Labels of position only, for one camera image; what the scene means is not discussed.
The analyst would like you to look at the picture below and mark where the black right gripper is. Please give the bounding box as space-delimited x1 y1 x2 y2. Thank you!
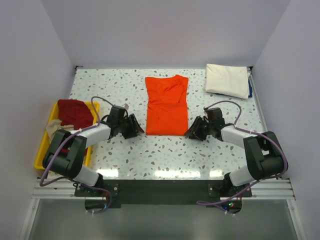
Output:
184 116 214 141

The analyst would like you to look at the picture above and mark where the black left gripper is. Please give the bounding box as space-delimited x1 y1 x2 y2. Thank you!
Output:
117 113 144 139

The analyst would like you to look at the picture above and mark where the orange t-shirt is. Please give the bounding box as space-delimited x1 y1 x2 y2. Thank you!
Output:
145 75 189 136

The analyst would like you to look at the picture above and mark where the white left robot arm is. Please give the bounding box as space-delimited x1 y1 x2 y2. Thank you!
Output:
39 105 144 196

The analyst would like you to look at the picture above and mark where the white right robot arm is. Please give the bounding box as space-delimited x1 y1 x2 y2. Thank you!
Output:
184 107 289 197

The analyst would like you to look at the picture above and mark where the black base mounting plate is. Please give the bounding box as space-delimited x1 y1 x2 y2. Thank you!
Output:
73 179 252 210

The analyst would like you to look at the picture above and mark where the folded cream t-shirt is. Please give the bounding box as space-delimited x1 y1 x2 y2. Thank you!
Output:
205 64 250 99

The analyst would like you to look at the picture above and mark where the dark red t-shirt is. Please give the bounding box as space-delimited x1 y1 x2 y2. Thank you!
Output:
57 99 94 130

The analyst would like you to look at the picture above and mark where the folded blue t-shirt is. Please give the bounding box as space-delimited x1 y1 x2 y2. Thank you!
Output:
248 77 253 98

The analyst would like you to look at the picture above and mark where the beige t-shirt in bin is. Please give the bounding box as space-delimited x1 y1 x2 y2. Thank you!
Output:
45 119 74 142

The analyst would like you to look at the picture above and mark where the yellow plastic bin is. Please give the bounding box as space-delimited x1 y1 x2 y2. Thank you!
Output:
34 101 98 170

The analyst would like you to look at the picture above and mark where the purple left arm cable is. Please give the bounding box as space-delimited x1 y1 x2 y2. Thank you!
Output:
39 96 130 215

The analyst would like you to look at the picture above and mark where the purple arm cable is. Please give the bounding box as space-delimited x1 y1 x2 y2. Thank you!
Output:
39 96 130 215
196 100 289 208

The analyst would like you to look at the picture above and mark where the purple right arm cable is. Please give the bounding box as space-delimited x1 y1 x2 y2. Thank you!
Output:
196 100 289 208

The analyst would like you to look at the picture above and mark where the aluminium frame rail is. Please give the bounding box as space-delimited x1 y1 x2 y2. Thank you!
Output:
247 66 297 201

